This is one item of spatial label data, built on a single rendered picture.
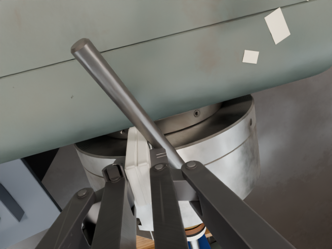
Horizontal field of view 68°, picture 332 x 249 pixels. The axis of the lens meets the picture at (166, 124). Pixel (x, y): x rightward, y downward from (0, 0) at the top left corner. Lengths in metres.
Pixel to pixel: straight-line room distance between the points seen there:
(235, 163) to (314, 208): 2.24
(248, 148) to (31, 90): 0.28
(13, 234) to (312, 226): 2.33
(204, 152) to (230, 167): 0.05
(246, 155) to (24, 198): 0.76
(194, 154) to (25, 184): 0.70
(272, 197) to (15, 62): 2.13
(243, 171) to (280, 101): 1.54
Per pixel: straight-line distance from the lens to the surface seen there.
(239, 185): 0.38
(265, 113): 1.86
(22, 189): 0.94
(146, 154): 0.16
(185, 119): 0.34
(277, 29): 0.29
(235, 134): 0.34
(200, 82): 0.26
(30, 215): 0.99
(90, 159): 0.36
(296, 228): 2.61
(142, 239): 0.86
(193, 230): 0.54
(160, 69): 0.25
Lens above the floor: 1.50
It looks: 68 degrees down
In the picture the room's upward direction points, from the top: 151 degrees clockwise
